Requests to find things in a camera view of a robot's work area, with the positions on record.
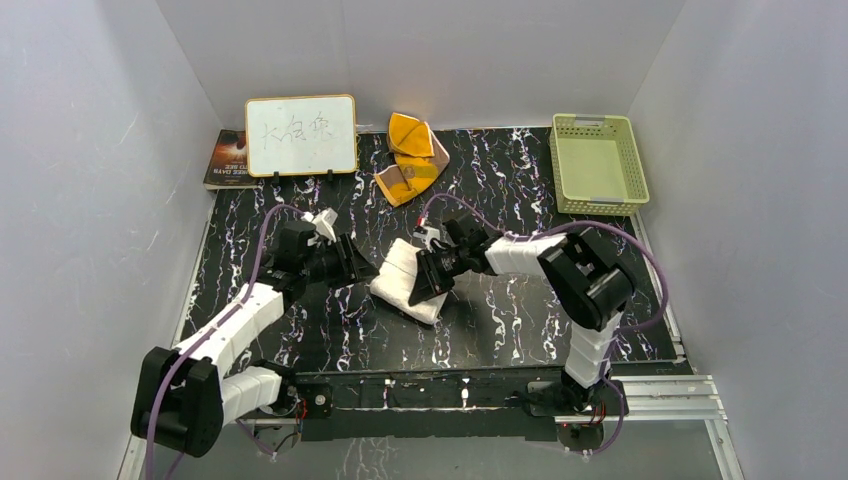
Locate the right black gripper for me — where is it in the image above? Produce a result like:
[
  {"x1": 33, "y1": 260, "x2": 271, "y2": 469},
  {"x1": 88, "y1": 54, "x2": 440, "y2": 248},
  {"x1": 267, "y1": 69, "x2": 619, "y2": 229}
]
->
[{"x1": 409, "y1": 244, "x2": 469, "y2": 306}]

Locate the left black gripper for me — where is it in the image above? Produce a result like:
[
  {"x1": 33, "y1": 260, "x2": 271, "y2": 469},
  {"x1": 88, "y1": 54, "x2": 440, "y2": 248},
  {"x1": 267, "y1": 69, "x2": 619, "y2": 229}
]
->
[{"x1": 301, "y1": 234, "x2": 379, "y2": 290}]

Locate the white towel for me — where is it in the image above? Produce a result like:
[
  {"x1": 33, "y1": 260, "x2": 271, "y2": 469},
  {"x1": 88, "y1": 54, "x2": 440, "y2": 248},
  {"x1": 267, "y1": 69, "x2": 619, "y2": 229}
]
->
[{"x1": 369, "y1": 238, "x2": 447, "y2": 326}]

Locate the yellow brown towel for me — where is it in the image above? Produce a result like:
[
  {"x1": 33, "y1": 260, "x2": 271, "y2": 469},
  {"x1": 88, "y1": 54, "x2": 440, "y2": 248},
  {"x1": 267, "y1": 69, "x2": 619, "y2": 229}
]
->
[{"x1": 375, "y1": 112, "x2": 450, "y2": 207}]

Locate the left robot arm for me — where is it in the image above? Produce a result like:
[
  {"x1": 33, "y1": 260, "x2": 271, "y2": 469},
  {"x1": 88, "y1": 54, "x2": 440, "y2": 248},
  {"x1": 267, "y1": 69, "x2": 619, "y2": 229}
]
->
[{"x1": 130, "y1": 219, "x2": 378, "y2": 457}]

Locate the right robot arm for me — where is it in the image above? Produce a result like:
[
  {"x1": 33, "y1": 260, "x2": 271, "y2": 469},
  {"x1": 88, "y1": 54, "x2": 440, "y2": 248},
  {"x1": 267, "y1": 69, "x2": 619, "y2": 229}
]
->
[{"x1": 408, "y1": 215, "x2": 636, "y2": 414}]

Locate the dark book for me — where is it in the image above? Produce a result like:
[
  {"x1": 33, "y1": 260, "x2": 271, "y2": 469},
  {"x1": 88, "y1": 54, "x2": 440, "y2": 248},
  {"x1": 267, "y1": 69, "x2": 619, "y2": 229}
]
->
[{"x1": 203, "y1": 129, "x2": 259, "y2": 191}]

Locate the green plastic basket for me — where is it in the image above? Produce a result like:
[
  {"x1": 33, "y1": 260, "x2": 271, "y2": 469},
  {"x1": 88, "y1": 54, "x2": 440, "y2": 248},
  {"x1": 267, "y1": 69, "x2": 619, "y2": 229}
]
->
[{"x1": 549, "y1": 113, "x2": 650, "y2": 217}]

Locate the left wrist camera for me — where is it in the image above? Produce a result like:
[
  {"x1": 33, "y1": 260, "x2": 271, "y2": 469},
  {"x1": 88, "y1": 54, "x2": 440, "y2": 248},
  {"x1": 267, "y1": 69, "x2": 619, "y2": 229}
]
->
[{"x1": 301, "y1": 208, "x2": 338, "y2": 243}]

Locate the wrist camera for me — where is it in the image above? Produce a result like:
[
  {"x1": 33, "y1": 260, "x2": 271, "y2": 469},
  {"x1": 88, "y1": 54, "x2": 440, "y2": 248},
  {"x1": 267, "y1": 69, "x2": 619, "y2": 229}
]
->
[
  {"x1": 301, "y1": 208, "x2": 338, "y2": 243},
  {"x1": 413, "y1": 224, "x2": 443, "y2": 252}
]

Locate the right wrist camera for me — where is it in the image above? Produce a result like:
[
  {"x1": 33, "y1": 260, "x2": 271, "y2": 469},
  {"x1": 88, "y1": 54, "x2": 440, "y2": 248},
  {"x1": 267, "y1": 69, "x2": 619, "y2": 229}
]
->
[{"x1": 413, "y1": 224, "x2": 443, "y2": 252}]

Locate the whiteboard with yellow frame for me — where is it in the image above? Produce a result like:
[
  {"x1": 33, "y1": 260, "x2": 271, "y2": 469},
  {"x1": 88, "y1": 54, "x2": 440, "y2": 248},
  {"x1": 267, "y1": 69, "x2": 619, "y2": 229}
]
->
[{"x1": 244, "y1": 94, "x2": 358, "y2": 178}]

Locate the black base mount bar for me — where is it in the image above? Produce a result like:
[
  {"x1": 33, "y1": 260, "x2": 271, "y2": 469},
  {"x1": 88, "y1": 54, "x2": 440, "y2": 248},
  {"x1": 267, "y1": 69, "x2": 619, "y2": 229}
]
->
[{"x1": 242, "y1": 365, "x2": 630, "y2": 451}]

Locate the aluminium rail frame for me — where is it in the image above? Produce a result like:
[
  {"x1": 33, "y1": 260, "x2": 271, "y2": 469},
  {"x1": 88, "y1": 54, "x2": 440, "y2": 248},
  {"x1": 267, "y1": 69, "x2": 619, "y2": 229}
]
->
[{"x1": 130, "y1": 361, "x2": 742, "y2": 479}]

